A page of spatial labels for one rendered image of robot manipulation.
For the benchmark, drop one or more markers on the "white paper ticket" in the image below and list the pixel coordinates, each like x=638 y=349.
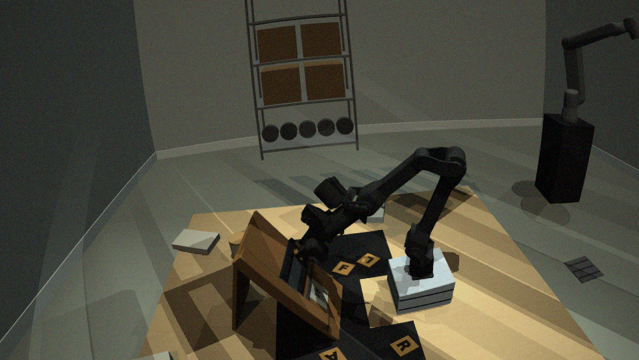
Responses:
x=319 y=294

